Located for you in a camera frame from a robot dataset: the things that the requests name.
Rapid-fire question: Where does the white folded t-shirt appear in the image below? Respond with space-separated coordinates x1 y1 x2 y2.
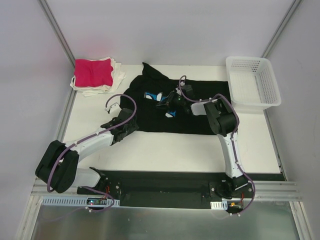
70 57 126 97

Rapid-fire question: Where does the right white cable duct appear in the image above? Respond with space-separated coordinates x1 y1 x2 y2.
210 200 228 211

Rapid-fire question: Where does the left white cable duct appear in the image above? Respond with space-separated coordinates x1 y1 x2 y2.
42 196 120 208

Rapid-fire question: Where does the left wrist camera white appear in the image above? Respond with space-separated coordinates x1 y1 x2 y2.
104 102 121 114

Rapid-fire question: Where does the pink folded t-shirt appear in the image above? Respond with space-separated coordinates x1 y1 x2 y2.
74 58 114 88

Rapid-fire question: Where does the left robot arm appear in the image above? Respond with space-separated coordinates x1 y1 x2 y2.
35 108 138 195

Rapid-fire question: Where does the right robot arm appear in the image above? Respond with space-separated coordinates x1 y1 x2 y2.
156 84 249 200

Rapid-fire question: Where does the white cable duct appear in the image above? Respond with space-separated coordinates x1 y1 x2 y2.
42 196 120 208
210 200 228 211

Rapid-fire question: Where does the black daisy print t-shirt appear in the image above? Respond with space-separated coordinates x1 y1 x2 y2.
124 62 231 135

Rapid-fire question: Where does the white plastic basket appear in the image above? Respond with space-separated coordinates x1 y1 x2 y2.
225 56 282 112

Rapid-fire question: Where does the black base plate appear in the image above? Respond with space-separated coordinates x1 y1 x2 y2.
76 169 255 208

